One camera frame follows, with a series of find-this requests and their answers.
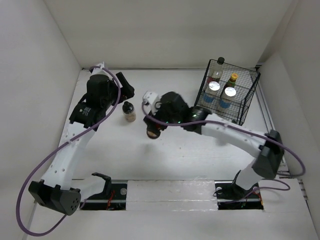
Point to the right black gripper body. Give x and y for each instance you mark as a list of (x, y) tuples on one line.
[(162, 113)]

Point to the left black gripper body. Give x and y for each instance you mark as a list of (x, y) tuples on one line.
[(110, 100)]

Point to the black-cap spice jar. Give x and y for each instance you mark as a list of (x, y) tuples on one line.
[(128, 110)]

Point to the red-lid dark sauce jar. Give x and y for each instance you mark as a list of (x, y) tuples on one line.
[(153, 134)]

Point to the silver-lid blue-label shaker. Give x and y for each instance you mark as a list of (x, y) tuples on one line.
[(227, 97), (211, 92)]

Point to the tall clear black-cap bottle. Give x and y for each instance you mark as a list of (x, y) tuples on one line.
[(216, 71)]

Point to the yellow-cap brown sauce bottle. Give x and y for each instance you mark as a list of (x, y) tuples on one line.
[(232, 80)]

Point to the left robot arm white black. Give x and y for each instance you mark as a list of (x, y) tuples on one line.
[(56, 189)]

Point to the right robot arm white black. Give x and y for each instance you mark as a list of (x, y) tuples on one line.
[(265, 148)]

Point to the white foam strip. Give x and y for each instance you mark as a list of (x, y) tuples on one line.
[(171, 196)]

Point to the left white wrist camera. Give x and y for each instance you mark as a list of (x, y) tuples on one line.
[(98, 68)]

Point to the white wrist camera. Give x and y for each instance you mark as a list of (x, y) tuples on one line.
[(151, 98), (98, 68)]

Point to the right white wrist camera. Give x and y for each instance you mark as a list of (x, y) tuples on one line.
[(151, 98)]

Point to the black wire basket rack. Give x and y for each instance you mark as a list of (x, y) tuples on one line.
[(245, 87)]

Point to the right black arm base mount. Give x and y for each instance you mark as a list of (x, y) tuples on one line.
[(231, 197)]

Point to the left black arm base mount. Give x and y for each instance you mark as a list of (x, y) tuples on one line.
[(112, 198)]

